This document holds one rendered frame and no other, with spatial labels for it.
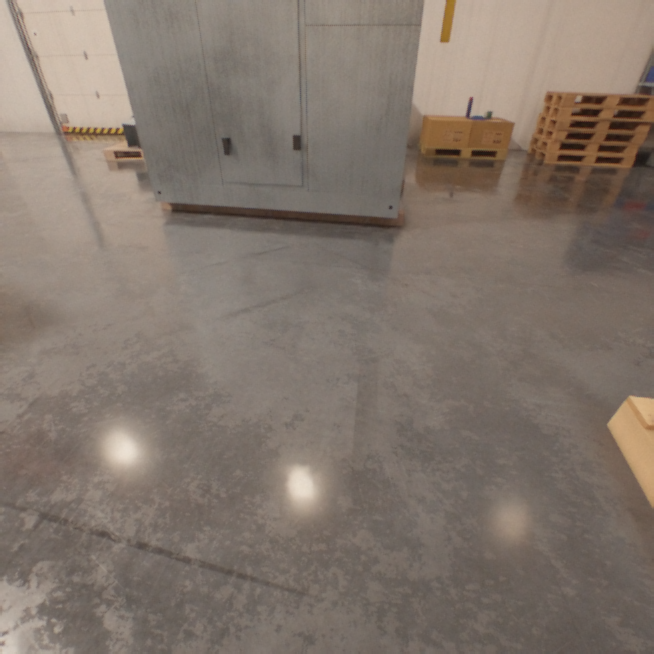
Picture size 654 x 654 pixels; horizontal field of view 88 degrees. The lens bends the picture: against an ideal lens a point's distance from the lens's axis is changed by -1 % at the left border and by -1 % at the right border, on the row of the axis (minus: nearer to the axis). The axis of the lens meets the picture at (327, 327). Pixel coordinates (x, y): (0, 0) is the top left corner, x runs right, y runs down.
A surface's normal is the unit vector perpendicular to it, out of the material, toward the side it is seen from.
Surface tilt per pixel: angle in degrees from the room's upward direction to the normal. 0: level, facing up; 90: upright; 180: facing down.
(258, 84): 90
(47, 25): 90
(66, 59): 90
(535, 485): 0
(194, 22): 90
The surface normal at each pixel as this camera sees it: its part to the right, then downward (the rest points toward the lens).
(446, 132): -0.10, 0.59
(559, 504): 0.01, -0.81
